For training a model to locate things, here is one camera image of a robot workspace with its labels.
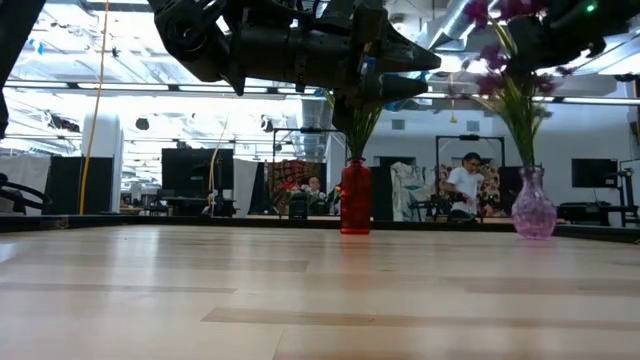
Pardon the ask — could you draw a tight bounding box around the red patterned cloth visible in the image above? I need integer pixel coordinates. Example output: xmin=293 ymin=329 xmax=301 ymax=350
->
xmin=267 ymin=158 xmax=324 ymax=215

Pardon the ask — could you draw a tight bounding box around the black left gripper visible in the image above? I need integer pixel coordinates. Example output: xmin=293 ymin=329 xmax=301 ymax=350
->
xmin=227 ymin=0 xmax=442 ymax=104

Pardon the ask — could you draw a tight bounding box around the white sheet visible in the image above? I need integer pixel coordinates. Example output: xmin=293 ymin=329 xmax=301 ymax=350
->
xmin=0 ymin=153 xmax=51 ymax=216

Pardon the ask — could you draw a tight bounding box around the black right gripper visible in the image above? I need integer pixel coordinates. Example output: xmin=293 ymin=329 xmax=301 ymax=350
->
xmin=507 ymin=12 xmax=609 ymax=71

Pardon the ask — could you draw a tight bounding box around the black computer monitor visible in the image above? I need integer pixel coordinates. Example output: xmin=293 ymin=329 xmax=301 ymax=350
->
xmin=571 ymin=157 xmax=620 ymax=190

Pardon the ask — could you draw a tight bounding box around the person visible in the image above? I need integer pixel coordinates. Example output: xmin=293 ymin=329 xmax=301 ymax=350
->
xmin=441 ymin=151 xmax=496 ymax=222
xmin=301 ymin=174 xmax=327 ymax=197

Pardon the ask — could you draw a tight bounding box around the pink glass vase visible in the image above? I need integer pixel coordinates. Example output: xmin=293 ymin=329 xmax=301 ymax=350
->
xmin=510 ymin=166 xmax=558 ymax=240

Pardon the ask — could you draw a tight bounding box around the yellow hanging cable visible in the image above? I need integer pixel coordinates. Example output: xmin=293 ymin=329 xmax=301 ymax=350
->
xmin=207 ymin=115 xmax=230 ymax=217
xmin=78 ymin=0 xmax=111 ymax=217

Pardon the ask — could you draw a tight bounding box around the black office desk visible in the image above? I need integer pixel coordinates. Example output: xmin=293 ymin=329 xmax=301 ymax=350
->
xmin=556 ymin=201 xmax=640 ymax=227

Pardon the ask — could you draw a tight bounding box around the pile of loose flowers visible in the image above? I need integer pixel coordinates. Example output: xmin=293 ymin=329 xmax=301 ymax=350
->
xmin=0 ymin=213 xmax=640 ymax=245

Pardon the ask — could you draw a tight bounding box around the yellow hanging pendant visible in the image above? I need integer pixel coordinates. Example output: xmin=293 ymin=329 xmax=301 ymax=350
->
xmin=448 ymin=74 xmax=458 ymax=125

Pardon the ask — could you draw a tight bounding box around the red ribbed glass vase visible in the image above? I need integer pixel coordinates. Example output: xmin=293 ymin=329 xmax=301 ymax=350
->
xmin=339 ymin=157 xmax=373 ymax=235

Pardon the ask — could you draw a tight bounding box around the black base cable loop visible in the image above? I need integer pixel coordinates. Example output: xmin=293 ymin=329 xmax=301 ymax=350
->
xmin=0 ymin=172 xmax=54 ymax=214

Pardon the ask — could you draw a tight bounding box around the brown patterned cloth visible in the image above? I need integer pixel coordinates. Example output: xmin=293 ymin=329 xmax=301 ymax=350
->
xmin=434 ymin=163 xmax=502 ymax=204

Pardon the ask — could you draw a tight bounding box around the white teal patterned cloth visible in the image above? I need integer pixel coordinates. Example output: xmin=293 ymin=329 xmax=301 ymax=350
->
xmin=389 ymin=160 xmax=436 ymax=221

